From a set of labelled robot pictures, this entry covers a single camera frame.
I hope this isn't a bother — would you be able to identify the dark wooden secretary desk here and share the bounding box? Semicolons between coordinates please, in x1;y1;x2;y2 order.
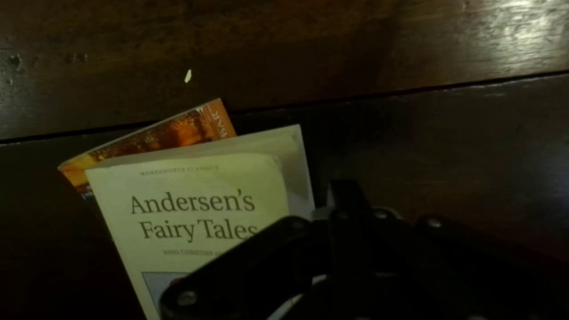
0;0;569;320

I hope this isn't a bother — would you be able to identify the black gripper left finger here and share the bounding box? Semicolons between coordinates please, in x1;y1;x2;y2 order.
159;180;353;320

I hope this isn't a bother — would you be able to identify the white fairy tales book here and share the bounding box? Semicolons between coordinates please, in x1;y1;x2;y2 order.
84;123;317;320

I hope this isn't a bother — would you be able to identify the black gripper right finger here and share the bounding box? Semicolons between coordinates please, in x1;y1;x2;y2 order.
349;180;569;320

